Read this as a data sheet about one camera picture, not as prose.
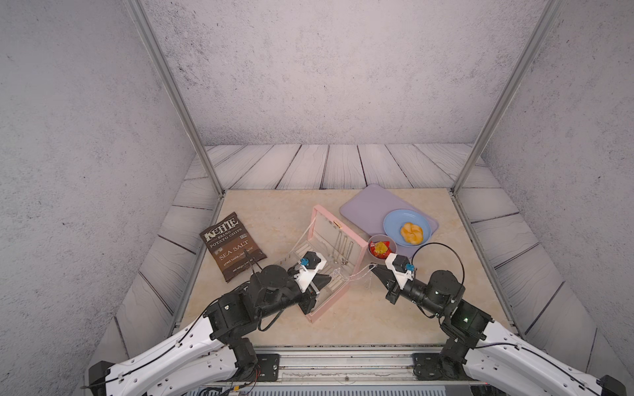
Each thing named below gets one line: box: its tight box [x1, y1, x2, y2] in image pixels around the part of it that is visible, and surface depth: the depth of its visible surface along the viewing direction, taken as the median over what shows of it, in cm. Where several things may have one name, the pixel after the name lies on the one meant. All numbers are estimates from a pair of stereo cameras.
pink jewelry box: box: [284, 204, 370, 323], surface depth 85 cm
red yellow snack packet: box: [369, 240, 393, 260], surface depth 98 cm
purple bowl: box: [366, 233, 398, 264], surface depth 98 cm
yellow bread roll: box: [401, 221, 424, 246], surface depth 103 cm
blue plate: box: [383, 207, 432, 248], surface depth 106 cm
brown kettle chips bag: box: [198, 212, 268, 283], surface depth 101 cm
